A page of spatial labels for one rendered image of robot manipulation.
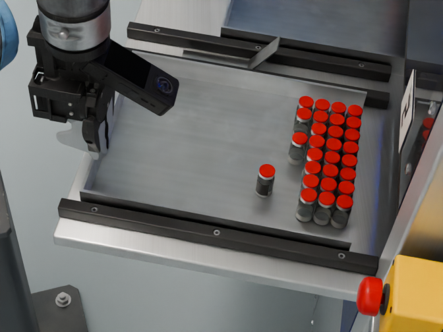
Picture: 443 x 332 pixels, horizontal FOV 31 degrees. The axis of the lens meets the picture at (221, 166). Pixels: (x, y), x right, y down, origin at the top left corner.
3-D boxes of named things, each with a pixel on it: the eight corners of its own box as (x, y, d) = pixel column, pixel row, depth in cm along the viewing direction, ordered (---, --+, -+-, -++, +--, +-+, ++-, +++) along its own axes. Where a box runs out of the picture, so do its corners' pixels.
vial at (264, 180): (273, 186, 106) (277, 166, 103) (270, 199, 105) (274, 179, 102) (256, 183, 106) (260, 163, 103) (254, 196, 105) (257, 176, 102)
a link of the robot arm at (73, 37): (118, -17, 86) (97, 33, 81) (119, 16, 89) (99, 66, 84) (49, -29, 86) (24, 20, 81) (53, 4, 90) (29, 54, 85)
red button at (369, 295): (390, 294, 86) (399, 274, 83) (388, 327, 84) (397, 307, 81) (355, 286, 87) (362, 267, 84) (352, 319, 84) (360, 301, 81)
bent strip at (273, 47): (275, 65, 121) (280, 35, 116) (273, 79, 119) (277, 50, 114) (183, 50, 122) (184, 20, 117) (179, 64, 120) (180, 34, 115)
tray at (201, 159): (362, 108, 116) (366, 91, 114) (346, 258, 100) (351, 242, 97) (132, 67, 119) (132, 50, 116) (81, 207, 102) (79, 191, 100)
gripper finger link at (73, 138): (63, 150, 104) (57, 101, 97) (108, 159, 104) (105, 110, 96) (56, 168, 102) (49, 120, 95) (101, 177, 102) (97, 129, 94)
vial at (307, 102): (310, 118, 114) (315, 96, 111) (308, 130, 113) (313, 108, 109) (295, 116, 114) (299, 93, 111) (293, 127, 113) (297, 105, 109)
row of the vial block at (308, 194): (325, 122, 114) (331, 99, 110) (311, 224, 103) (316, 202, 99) (310, 118, 114) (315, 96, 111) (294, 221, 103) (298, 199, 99)
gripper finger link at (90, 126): (93, 130, 100) (89, 82, 93) (107, 133, 100) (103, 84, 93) (82, 159, 97) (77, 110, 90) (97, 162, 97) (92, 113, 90)
